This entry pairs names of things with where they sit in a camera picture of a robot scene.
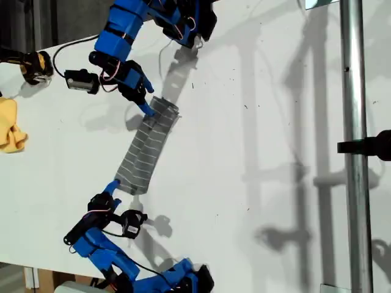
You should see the black camera cable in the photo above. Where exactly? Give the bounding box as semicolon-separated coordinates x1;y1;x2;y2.
103;230;167;277
52;34;100;77

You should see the steel post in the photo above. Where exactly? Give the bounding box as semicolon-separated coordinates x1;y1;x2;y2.
338;0;375;293

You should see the white table leg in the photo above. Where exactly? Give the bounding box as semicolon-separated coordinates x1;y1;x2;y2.
23;267;40;289

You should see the black clamp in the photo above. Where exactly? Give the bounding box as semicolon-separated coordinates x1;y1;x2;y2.
337;129;391;162

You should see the white plastic container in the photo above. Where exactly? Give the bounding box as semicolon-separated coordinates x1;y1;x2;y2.
54;280;106;293

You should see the grey striped towel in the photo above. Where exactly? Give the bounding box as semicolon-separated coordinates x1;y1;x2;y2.
114;95;182;196

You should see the yellow cloth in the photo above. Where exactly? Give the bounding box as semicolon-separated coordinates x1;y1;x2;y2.
0;96;29;154

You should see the brown cardboard box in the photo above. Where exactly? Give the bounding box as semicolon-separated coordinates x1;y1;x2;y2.
36;268;106;293

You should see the black camera box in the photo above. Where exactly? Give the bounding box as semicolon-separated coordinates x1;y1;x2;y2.
64;68;101;95
121;209;149;239

